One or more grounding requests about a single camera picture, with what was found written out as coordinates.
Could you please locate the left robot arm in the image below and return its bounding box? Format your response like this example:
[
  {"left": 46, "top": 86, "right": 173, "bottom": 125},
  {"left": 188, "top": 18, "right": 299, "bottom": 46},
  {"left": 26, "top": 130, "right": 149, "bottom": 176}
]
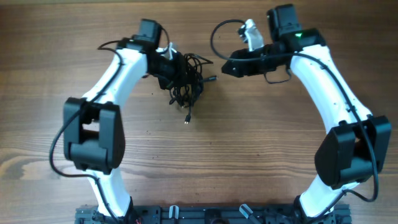
[{"left": 57, "top": 19, "right": 187, "bottom": 223}]

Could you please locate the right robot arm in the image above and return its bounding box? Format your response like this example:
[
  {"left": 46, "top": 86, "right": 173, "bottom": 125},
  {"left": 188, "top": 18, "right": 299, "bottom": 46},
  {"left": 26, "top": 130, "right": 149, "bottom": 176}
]
[{"left": 221, "top": 4, "right": 392, "bottom": 223}]

